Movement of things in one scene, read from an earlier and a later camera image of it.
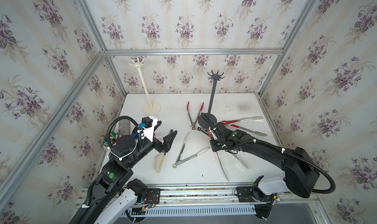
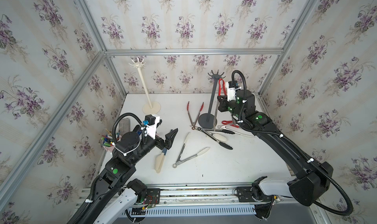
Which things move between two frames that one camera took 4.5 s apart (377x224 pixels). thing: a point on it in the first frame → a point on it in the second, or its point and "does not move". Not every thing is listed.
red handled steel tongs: [236, 156] → [219, 95]
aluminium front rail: [212, 195] does not move
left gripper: [166, 145] does not move
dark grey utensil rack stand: [210, 117] does not move
